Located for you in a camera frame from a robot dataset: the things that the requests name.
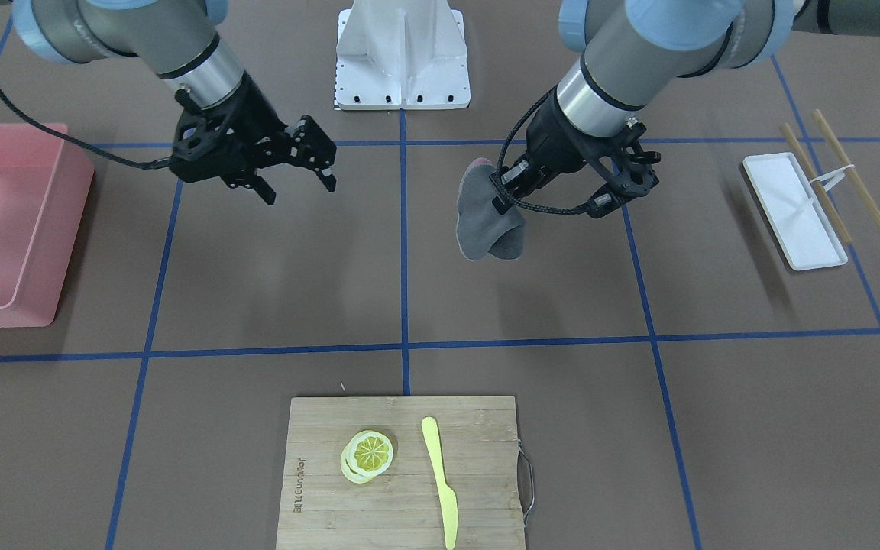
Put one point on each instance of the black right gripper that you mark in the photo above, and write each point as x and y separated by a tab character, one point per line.
260	111

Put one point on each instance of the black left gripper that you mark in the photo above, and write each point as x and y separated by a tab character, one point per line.
554	143

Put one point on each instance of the grey pink cleaning cloth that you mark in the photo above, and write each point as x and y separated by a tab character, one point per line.
481	230

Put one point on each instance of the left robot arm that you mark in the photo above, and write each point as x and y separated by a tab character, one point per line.
629	52

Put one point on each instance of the pink plastic bin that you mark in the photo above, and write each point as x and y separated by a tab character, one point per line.
44	183

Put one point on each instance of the white rectangular tray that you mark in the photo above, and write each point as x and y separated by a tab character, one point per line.
804	235

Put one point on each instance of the wooden rod near tray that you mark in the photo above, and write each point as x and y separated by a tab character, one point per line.
820	193

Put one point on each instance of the yellow lemon slice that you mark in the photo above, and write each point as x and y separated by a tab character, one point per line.
367	455

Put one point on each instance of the yellow plastic knife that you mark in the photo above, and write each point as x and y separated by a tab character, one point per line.
446	495

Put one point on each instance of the wooden rod far side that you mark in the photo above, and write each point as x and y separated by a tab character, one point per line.
859	185

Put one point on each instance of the white rod holder clip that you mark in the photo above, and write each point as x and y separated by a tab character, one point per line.
825	182

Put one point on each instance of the bamboo cutting board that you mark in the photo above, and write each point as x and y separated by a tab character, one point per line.
400	508

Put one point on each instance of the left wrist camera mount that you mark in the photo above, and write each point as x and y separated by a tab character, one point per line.
625	168

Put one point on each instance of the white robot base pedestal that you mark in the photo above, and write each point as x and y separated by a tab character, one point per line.
401	55

